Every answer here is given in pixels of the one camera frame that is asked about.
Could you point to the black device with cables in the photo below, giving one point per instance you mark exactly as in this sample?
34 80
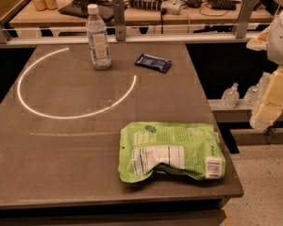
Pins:
223 4

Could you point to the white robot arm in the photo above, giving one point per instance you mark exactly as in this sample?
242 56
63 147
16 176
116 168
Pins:
275 40

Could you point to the green rice chip bag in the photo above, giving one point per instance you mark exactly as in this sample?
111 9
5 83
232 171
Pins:
191 149

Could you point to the clear plastic water bottle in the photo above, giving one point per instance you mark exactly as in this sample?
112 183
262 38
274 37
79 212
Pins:
98 39

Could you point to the grey metal bracket post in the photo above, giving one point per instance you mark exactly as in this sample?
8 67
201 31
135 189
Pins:
118 7

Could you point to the black power strip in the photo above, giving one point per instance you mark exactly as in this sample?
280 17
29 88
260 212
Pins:
146 4

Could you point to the dark blue snack packet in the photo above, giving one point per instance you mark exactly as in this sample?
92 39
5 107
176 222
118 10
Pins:
154 63

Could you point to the wooden background desk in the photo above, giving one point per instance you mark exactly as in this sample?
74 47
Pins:
29 17

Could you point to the hand sanitizer pump bottle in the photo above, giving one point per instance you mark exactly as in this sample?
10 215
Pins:
230 96

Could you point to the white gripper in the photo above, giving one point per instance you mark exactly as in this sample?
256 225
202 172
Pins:
281 38

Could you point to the black monitor stand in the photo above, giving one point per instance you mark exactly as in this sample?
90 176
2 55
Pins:
78 8

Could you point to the grey side shelf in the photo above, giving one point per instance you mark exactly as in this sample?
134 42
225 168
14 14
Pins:
240 113

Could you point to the right grey metal bracket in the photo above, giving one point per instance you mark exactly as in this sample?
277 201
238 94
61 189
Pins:
240 27

